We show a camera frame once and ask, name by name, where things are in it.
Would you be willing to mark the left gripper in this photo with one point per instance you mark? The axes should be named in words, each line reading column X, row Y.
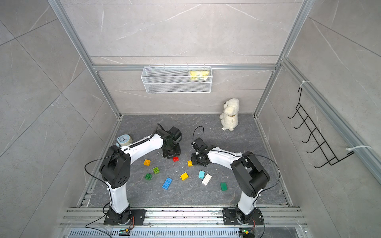
column 167, row 155

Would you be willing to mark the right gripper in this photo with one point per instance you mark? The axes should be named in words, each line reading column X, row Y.
column 194, row 161

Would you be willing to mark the orange-yellow lego brick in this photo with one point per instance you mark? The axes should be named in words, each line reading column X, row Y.
column 147, row 162

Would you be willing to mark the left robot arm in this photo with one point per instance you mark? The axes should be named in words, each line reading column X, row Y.
column 115, row 170

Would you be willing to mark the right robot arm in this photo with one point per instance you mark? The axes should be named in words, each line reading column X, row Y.
column 250, row 174

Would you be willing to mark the cyan lego brick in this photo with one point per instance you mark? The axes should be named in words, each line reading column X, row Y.
column 201, row 174

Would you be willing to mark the white long lego brick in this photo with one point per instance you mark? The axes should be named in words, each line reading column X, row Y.
column 206, row 179

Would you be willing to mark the yellow stepped lego brick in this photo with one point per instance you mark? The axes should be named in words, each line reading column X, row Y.
column 184, row 176

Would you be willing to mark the dark green lego brick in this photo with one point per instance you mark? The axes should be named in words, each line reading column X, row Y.
column 148, row 176

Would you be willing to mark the blue long lego brick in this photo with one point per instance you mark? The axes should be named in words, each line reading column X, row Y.
column 167, row 183

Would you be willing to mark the green flat lego brick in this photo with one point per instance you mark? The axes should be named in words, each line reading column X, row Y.
column 223, row 186

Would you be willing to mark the tape roll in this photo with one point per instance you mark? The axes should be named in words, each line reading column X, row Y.
column 124, row 140

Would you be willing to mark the white plush toy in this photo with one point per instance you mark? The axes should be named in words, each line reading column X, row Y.
column 229, row 117

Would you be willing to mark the yellow sponge in basket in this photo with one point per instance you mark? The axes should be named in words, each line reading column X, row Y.
column 199, row 75

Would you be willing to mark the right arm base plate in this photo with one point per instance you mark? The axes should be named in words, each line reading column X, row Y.
column 237, row 217

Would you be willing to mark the white wire mesh basket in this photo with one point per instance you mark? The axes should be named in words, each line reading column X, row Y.
column 174, row 79

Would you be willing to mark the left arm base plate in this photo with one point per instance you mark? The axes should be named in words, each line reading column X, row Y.
column 130, row 217

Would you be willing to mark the black wire hook rack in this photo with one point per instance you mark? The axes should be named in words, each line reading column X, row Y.
column 315, row 134

